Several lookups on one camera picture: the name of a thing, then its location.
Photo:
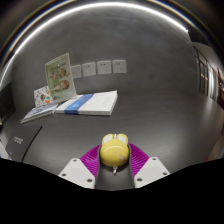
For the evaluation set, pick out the green illustrated booklet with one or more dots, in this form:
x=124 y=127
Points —
x=60 y=77

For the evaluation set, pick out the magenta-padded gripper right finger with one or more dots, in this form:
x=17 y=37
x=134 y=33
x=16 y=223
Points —
x=150 y=168

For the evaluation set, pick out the thin grey magazine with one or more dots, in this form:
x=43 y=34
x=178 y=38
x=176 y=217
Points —
x=38 y=112

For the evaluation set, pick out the yellow computer mouse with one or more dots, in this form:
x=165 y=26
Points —
x=114 y=151

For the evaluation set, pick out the dark-framed glass partition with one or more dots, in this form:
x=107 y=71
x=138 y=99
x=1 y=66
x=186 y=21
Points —
x=205 y=75

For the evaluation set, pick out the white ceiling light strip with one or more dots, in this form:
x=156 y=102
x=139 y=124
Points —
x=100 y=6

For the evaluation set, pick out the black mouse pad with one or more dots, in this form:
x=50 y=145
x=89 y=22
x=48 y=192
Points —
x=22 y=141

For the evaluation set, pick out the white wall socket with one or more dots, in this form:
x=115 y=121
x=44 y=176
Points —
x=104 y=67
x=119 y=66
x=89 y=69
x=76 y=71

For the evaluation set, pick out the white book with blue stripe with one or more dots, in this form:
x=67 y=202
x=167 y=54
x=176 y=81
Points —
x=90 y=104

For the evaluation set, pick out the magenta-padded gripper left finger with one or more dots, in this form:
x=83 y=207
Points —
x=78 y=170

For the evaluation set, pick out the small colourful picture card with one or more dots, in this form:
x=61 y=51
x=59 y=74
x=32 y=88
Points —
x=42 y=96

